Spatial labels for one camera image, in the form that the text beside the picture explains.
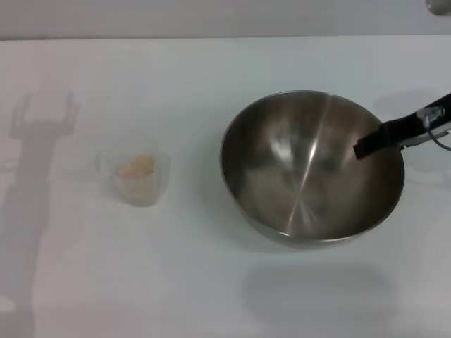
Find stainless steel mixing bowl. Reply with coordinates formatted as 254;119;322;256
220;90;406;251

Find clear plastic measuring cup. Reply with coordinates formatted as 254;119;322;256
94;139;172;208

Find white rice grains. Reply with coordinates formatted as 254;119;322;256
116;154;156;181

